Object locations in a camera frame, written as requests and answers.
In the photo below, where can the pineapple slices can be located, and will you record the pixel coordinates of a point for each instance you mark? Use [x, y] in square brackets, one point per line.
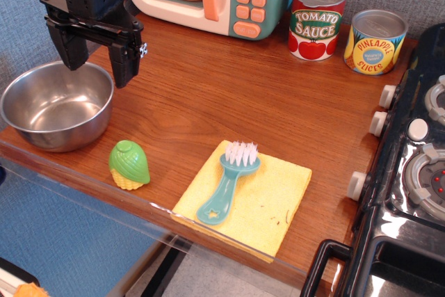
[374, 42]

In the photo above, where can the tomato sauce can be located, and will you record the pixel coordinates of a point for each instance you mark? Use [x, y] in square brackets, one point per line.
[314, 27]

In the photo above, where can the orange fuzzy object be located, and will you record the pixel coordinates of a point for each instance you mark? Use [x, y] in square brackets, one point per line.
[30, 290]

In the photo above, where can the teal dish brush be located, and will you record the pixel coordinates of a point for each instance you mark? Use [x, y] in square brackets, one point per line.
[239, 160]

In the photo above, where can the green yellow toy corn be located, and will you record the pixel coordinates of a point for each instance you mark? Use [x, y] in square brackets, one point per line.
[128, 165]

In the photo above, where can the white stove knob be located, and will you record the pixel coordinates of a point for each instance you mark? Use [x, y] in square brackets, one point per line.
[387, 95]
[356, 185]
[377, 123]

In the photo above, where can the grey stove burner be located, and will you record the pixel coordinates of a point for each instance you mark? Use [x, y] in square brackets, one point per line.
[424, 180]
[435, 111]

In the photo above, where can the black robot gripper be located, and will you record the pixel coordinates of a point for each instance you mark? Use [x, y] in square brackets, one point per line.
[71, 23]

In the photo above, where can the black oven door handle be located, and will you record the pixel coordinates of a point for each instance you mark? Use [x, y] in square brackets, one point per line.
[327, 249]

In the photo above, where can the stainless steel bowl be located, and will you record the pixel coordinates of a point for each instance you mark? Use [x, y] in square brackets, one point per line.
[59, 110]

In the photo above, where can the white round stove button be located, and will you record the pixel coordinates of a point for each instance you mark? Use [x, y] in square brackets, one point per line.
[417, 129]

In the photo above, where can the yellow cloth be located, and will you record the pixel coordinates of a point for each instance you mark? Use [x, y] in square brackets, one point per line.
[263, 208]

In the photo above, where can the black toy stove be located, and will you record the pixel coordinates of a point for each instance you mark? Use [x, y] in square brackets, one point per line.
[398, 248]

